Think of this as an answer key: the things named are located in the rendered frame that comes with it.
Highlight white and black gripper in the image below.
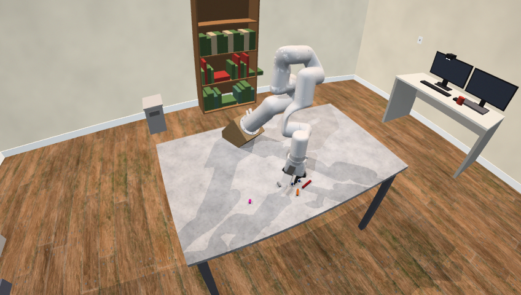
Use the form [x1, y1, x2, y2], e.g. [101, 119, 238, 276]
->
[282, 154, 307, 185]

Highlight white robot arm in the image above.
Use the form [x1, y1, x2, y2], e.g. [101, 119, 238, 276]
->
[240, 45, 325, 162]

